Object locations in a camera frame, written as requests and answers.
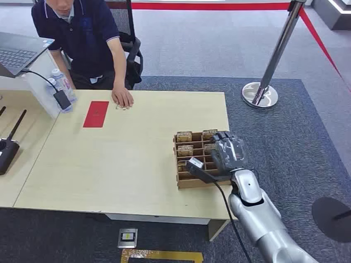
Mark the person's left hand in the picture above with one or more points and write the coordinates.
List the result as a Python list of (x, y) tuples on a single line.
[(121, 96)]

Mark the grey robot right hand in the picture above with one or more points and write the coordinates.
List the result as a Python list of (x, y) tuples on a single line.
[(229, 154)]

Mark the brown hotel key card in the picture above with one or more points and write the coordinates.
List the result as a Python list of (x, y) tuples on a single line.
[(209, 134), (185, 150), (181, 166), (184, 137), (209, 147)]

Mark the brown wooden card holder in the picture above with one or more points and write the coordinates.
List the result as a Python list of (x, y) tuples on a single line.
[(192, 179)]

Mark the person's left forearm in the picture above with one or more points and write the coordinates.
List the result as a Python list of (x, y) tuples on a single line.
[(119, 61)]

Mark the person's right forearm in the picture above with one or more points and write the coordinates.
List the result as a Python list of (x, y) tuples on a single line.
[(61, 70)]

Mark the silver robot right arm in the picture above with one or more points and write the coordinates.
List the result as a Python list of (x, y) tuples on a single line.
[(263, 221)]

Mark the person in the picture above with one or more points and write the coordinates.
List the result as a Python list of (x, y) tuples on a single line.
[(82, 40)]

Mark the red rectangular mat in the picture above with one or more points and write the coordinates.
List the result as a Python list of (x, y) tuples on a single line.
[(96, 114)]

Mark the black office chair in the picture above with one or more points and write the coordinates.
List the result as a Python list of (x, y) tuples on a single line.
[(134, 54)]

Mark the clear plastic water bottle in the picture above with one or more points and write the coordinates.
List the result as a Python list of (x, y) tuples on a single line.
[(52, 87), (67, 85)]

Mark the black power adapter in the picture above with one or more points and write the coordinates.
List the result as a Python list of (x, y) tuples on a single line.
[(63, 99)]

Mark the white desk underframe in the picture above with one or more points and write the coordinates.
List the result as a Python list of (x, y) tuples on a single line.
[(164, 219)]

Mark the white laptop riser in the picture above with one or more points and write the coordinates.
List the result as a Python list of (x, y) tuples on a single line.
[(41, 92)]

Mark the gold floor tape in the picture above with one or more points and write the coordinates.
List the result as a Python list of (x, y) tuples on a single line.
[(164, 255)]

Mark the metal floor socket plate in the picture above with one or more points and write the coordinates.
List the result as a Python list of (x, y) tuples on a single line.
[(127, 237)]

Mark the grey laptop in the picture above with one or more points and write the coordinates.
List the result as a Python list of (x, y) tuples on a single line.
[(19, 51)]

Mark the black round floor base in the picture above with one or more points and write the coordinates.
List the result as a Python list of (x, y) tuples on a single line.
[(326, 217)]

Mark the red barrier belt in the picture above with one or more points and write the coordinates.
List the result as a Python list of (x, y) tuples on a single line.
[(319, 43), (208, 6)]

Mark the black router with antennas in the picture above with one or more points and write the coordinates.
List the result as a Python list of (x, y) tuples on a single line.
[(8, 152)]

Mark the grey display plinth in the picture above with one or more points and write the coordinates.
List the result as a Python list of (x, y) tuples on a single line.
[(333, 14)]

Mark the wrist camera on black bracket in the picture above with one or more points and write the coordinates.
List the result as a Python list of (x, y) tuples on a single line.
[(201, 173)]

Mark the chrome stanchion post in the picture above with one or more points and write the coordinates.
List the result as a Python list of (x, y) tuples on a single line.
[(274, 54)]

